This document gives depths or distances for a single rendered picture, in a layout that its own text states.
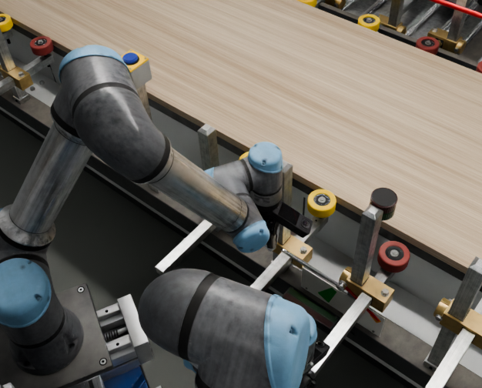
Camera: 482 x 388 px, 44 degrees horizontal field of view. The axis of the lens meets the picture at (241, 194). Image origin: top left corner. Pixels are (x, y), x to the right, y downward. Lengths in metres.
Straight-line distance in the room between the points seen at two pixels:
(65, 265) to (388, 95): 1.58
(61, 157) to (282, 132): 0.93
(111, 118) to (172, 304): 0.33
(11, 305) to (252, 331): 0.57
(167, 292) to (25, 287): 0.47
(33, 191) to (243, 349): 0.59
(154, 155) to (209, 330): 0.34
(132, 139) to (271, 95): 1.10
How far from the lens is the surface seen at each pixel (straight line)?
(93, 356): 1.34
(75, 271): 2.76
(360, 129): 1.91
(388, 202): 1.39
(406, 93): 2.06
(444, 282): 1.77
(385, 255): 1.60
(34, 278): 1.19
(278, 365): 0.73
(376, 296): 1.57
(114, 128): 0.95
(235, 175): 1.30
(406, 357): 1.70
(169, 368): 2.44
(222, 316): 0.74
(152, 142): 0.97
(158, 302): 0.77
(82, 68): 1.04
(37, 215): 1.21
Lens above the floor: 2.20
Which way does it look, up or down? 50 degrees down
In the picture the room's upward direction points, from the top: 4 degrees counter-clockwise
